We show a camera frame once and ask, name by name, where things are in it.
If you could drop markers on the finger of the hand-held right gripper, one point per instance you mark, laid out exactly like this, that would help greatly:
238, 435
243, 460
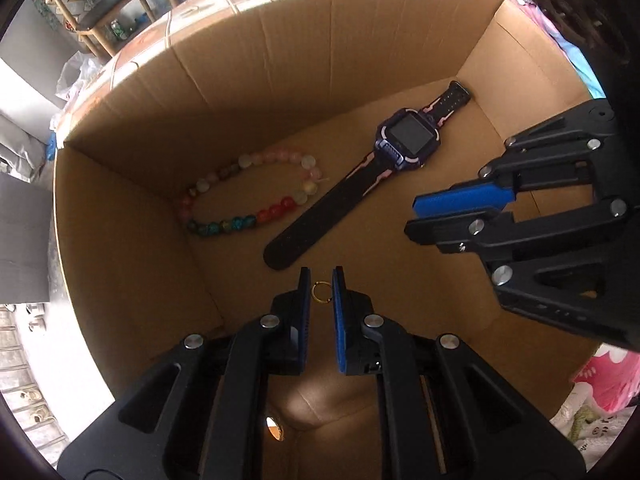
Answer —
460, 201
450, 232

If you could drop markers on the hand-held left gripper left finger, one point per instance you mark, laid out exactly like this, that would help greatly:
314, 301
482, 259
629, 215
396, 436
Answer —
304, 330

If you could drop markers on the brown cardboard box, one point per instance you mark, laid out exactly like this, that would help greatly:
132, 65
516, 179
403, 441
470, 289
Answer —
275, 85

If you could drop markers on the light blue plush blanket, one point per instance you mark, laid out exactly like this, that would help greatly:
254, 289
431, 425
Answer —
585, 75

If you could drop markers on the purple children's smartwatch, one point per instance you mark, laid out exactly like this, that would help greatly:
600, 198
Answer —
407, 132

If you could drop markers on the clear plastic bag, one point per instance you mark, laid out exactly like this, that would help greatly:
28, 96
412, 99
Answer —
80, 77

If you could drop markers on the green bottle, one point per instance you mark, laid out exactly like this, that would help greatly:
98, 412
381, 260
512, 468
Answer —
119, 30

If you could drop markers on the dark grey cabinet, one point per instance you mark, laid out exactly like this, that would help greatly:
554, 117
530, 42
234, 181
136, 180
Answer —
25, 240

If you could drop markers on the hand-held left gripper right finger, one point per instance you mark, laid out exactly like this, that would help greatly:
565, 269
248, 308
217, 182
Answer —
340, 330

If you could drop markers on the wooden chair with dark seat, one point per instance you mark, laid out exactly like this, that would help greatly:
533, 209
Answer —
115, 12

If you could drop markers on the small blue plastic item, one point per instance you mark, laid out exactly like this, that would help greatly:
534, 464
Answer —
52, 147

